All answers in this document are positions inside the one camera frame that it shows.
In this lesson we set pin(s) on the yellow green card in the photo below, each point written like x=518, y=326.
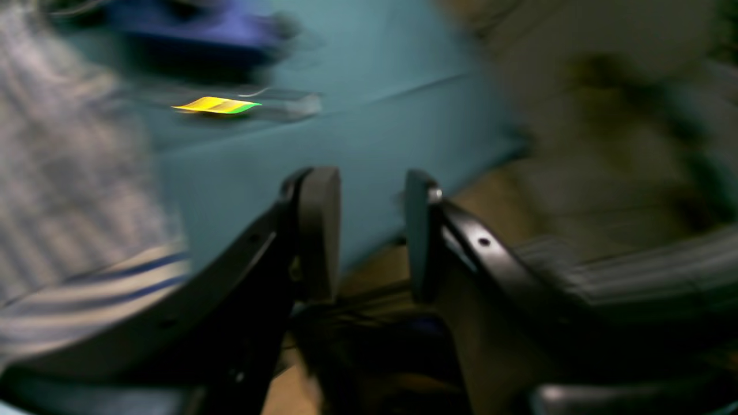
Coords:
x=217, y=106

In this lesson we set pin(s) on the blue white striped T-shirt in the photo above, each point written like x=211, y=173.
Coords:
x=86, y=239

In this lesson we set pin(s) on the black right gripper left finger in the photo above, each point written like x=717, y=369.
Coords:
x=212, y=347

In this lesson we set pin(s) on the teal table cloth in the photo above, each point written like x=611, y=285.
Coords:
x=372, y=87

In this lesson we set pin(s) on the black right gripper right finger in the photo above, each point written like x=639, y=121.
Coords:
x=543, y=338

